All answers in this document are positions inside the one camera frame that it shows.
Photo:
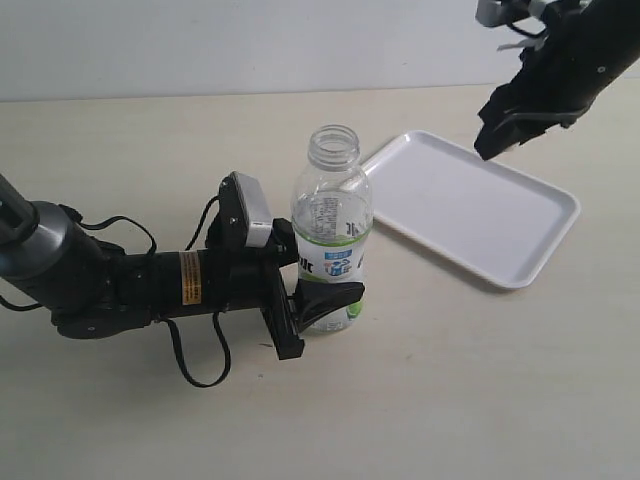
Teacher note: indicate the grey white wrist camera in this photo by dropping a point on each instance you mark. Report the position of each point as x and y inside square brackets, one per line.
[244, 212]

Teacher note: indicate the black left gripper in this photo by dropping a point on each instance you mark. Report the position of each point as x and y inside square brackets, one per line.
[216, 280]

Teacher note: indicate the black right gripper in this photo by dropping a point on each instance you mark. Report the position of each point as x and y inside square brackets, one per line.
[584, 47]

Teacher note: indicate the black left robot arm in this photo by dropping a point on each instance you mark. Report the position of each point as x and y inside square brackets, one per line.
[93, 289]

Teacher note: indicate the white rectangular plastic tray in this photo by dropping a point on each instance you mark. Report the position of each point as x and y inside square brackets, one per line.
[493, 221]

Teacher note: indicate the clear plastic drink bottle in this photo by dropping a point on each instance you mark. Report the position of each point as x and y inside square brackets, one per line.
[331, 208]

